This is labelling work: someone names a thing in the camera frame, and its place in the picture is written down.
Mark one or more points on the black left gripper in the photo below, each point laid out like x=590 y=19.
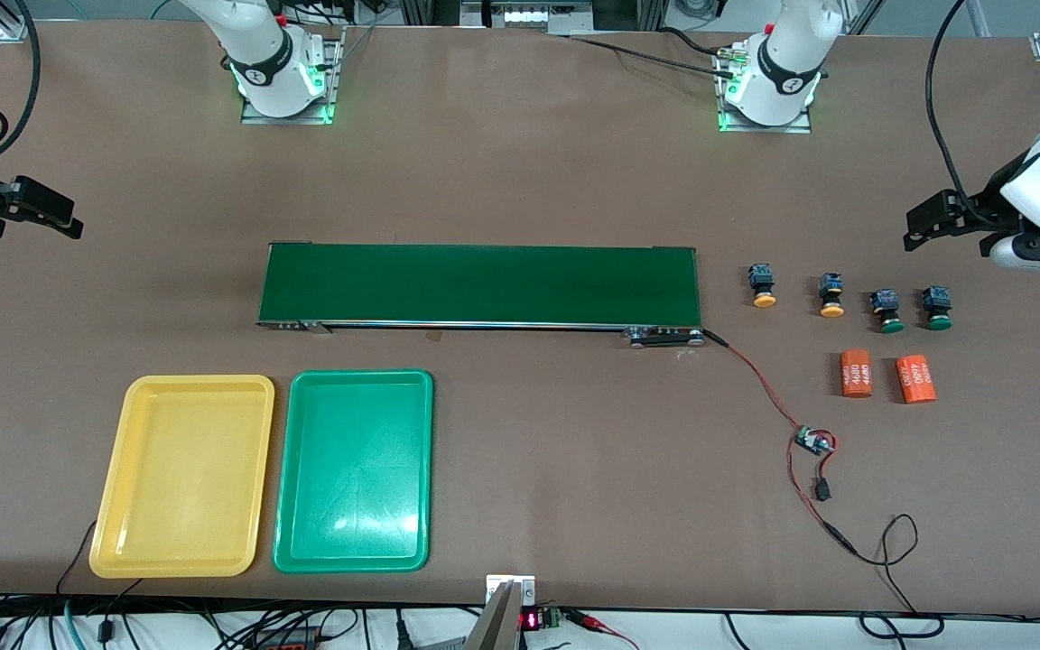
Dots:
x=983 y=205

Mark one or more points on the green mushroom push button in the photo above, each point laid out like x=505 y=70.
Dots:
x=938 y=308
x=887 y=311

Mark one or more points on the orange cylinder white print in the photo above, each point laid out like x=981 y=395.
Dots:
x=856 y=374
x=915 y=379

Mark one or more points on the scuffed yellow mushroom push button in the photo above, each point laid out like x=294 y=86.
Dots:
x=763 y=286

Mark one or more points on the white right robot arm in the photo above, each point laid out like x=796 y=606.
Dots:
x=258 y=54

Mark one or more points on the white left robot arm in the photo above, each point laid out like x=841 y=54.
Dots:
x=786 y=68

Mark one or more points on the small blue circuit board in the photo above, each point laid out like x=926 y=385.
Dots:
x=813 y=442

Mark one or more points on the yellow plastic tray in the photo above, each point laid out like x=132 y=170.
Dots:
x=181 y=478

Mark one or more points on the green plastic tray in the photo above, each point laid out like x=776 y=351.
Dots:
x=353 y=474

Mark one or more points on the green conveyor belt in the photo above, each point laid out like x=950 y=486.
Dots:
x=479 y=284

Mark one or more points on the grey device with white lights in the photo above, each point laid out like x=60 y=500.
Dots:
x=529 y=16

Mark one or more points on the red black clip lead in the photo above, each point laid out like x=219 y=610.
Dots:
x=601 y=625

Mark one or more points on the red digit display module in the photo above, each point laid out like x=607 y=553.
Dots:
x=533 y=620

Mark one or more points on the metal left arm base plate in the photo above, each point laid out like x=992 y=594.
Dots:
x=800 y=128

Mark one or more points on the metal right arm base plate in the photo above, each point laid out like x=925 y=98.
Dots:
x=335 y=72

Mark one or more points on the grey metal camera mount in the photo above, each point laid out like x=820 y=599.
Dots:
x=497 y=623

